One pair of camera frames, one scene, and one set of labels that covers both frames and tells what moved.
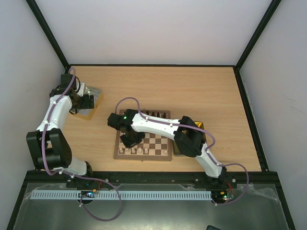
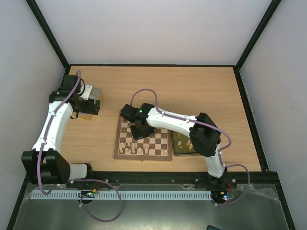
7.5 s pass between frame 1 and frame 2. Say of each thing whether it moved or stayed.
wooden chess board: stayed
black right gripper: moved
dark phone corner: stayed
